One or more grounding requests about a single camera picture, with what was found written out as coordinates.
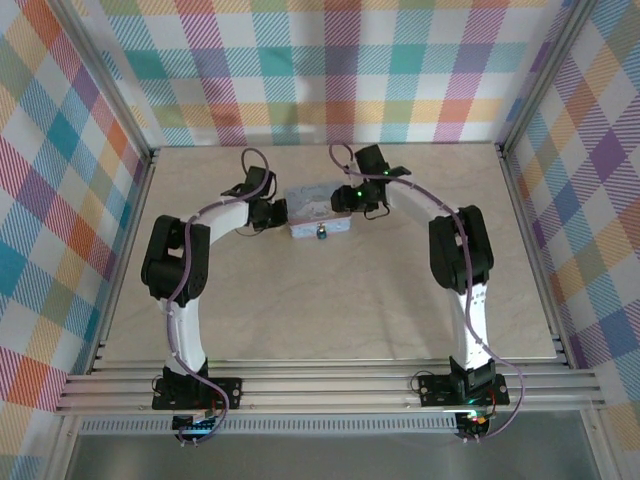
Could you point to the pastel cartoon tin box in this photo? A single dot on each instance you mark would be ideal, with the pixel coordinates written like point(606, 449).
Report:
point(310, 205)

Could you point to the small padlock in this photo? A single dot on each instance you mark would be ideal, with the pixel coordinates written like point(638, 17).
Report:
point(320, 231)

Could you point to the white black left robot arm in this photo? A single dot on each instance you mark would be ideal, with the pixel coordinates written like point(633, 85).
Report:
point(182, 330)

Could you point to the green lit circuit board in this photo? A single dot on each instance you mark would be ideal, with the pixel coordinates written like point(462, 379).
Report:
point(195, 425)

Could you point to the grey metal shelf panel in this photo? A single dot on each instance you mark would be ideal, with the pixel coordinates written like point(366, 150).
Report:
point(325, 457)

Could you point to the round lit circuit board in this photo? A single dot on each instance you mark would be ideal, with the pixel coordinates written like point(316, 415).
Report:
point(472, 422)

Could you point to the aluminium side rail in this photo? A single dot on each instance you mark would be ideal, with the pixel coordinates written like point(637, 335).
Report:
point(536, 260)
point(124, 260)

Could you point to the narrow aluminium extrusion rail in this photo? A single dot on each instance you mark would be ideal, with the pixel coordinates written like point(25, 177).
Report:
point(325, 366)

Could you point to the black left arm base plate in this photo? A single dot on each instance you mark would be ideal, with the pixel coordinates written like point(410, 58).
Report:
point(230, 393)

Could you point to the wide aluminium extrusion rail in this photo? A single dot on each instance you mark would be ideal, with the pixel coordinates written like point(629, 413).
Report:
point(325, 395)

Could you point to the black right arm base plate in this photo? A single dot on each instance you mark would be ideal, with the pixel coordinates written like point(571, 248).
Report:
point(435, 392)

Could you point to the aluminium frame post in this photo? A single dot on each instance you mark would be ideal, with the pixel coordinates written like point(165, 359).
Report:
point(104, 75)
point(546, 75)

